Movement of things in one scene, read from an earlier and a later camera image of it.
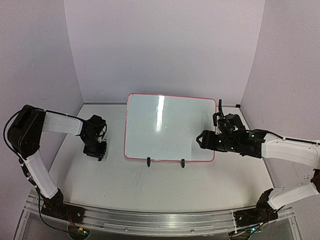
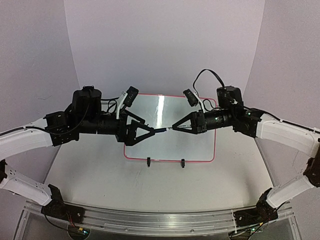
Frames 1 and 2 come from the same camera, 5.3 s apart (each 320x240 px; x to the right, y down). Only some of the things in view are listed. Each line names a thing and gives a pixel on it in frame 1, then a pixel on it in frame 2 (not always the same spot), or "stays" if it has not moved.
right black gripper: x=216 y=140 → x=200 y=122
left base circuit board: x=76 y=233 stays
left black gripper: x=102 y=151 → x=129 y=139
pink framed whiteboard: x=170 y=127 stays
